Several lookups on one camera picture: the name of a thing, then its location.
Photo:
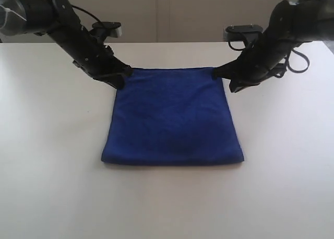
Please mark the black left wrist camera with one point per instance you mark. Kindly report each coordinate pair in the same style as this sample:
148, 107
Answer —
102, 30

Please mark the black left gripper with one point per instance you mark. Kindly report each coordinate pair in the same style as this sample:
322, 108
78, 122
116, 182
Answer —
93, 57

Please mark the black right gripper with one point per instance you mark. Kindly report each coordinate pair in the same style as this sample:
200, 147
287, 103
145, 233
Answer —
253, 65

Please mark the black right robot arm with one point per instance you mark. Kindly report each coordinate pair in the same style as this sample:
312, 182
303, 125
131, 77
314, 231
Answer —
300, 23

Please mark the blue microfiber cloth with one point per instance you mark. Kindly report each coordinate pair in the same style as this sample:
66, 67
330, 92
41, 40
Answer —
172, 117

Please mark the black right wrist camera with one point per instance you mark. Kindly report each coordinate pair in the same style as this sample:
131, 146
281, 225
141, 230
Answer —
242, 33

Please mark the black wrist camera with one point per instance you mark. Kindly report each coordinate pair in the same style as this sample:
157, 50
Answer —
102, 30
242, 33

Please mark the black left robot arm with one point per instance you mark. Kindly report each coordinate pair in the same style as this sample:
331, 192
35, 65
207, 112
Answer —
58, 20

